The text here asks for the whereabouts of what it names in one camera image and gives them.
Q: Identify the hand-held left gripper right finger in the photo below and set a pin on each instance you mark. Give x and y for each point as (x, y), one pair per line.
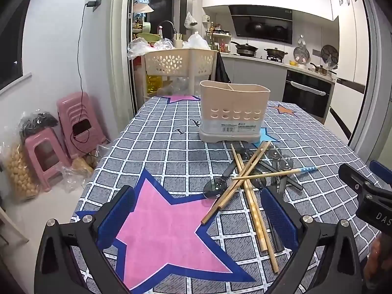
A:
(278, 217)

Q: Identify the white refrigerator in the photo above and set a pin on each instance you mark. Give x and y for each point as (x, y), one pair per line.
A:
(347, 52)

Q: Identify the small steel saucepan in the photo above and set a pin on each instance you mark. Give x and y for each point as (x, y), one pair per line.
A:
(320, 69)

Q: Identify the black wall charger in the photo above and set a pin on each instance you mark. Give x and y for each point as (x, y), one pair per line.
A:
(95, 3)

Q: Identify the white knife block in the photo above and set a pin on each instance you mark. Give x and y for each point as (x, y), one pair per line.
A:
(178, 41)

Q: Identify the yellow cooking oil bottle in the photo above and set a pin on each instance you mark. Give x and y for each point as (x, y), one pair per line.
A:
(154, 85)

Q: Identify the crumpled clear plastic bags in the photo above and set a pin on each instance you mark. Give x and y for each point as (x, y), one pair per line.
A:
(144, 47)

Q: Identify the black range hood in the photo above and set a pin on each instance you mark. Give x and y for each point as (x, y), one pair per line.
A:
(263, 24)

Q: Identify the stack of pink stools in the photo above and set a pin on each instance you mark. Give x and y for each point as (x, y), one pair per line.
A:
(73, 107)

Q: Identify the black mesh bag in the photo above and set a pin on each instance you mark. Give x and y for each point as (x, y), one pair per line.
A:
(36, 124)

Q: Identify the hanging white plastic bag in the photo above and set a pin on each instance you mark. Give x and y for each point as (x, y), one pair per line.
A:
(190, 20)

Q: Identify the black hanging cloth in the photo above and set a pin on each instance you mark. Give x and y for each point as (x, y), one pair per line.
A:
(221, 70)

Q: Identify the person's right hand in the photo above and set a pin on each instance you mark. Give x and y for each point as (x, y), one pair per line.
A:
(378, 260)

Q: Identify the black wok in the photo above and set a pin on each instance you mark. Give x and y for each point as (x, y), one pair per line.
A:
(245, 49)

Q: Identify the small pink stool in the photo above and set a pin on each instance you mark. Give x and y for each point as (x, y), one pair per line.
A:
(33, 142)

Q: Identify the black smartphone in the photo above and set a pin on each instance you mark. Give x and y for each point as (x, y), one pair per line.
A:
(81, 127)

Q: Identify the dark window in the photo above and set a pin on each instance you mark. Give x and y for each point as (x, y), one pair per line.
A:
(10, 43)

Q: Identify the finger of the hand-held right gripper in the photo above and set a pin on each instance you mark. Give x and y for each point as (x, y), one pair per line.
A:
(355, 179)
(382, 173)

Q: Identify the dark cooking pot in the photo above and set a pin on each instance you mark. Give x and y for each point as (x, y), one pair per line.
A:
(275, 53)

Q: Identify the clear plastic bag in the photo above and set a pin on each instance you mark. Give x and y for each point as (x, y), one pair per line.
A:
(79, 167)

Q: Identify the green basin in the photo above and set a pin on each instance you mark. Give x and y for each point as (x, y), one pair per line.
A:
(148, 36)

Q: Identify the bag of yellow balls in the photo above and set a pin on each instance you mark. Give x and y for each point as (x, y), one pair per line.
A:
(20, 174)

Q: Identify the beige perforated basket cart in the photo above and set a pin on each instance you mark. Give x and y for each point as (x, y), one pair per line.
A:
(171, 61)

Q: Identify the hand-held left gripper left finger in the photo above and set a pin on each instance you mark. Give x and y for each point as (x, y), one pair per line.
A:
(118, 214)

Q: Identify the white spice rack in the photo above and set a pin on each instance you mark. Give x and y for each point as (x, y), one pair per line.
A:
(219, 39)

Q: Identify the grey checked star tablecloth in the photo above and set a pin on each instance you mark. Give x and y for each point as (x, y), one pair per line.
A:
(171, 147)

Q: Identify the blue striped bamboo chopstick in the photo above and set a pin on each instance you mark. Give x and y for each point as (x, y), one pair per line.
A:
(269, 174)

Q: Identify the dark round steamer rack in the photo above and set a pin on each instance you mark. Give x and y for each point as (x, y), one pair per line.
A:
(330, 55)

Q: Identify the beige plastic utensil holder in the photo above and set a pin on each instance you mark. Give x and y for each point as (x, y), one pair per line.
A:
(232, 101)

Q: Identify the black built-in oven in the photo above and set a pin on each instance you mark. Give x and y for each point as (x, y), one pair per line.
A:
(306, 98)

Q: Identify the black kitchen faucet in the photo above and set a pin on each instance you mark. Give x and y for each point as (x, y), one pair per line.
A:
(167, 22)

